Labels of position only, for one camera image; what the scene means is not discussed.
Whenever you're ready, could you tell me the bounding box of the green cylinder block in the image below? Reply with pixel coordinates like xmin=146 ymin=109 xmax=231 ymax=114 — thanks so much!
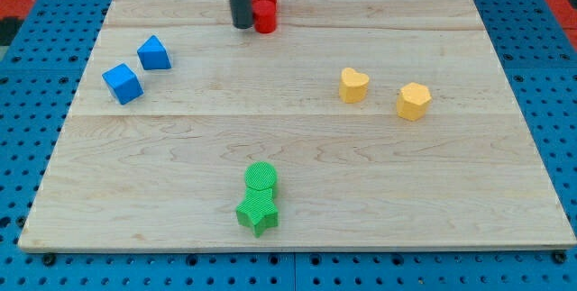
xmin=244 ymin=161 xmax=278 ymax=198

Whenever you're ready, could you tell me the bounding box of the green star block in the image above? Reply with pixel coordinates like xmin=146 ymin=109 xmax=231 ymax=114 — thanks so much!
xmin=235 ymin=188 xmax=279 ymax=238

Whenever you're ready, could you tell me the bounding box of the blue triangular prism block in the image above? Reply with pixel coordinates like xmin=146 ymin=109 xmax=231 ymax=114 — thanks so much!
xmin=137 ymin=35 xmax=171 ymax=70

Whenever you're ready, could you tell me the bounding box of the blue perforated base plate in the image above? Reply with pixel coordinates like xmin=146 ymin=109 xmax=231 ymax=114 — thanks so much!
xmin=1 ymin=0 xmax=576 ymax=290

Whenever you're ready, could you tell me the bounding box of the red cylinder block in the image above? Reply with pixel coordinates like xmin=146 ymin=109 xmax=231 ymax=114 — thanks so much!
xmin=252 ymin=0 xmax=277 ymax=33

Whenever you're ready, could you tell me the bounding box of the yellow heart block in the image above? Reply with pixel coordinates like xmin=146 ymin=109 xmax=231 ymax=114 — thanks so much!
xmin=338 ymin=68 xmax=370 ymax=104

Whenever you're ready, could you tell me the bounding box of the light wooden board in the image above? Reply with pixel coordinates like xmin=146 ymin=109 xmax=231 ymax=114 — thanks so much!
xmin=19 ymin=0 xmax=576 ymax=253

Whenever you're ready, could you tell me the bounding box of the blue cube block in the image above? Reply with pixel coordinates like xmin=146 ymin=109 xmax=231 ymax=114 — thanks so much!
xmin=102 ymin=63 xmax=143 ymax=105

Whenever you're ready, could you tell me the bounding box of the yellow hexagon block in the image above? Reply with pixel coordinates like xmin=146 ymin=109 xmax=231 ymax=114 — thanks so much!
xmin=396 ymin=82 xmax=432 ymax=121

